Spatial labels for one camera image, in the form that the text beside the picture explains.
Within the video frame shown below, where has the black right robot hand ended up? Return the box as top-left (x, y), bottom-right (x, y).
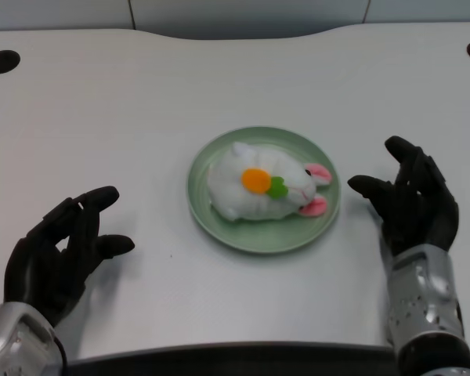
top-left (347, 136), bottom-right (461, 256)

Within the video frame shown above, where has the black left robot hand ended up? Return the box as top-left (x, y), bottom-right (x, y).
top-left (3, 186), bottom-right (136, 328)

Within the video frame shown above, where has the white rabbit plush doll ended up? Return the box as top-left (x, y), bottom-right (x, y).
top-left (206, 141), bottom-right (333, 222)

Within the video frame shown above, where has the green round plate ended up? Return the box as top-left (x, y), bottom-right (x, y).
top-left (186, 125), bottom-right (342, 256)

